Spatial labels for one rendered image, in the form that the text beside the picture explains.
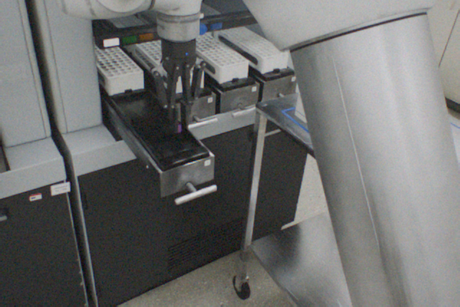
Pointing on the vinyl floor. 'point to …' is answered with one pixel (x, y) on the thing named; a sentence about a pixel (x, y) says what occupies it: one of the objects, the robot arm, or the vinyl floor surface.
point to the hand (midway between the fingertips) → (179, 116)
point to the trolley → (284, 111)
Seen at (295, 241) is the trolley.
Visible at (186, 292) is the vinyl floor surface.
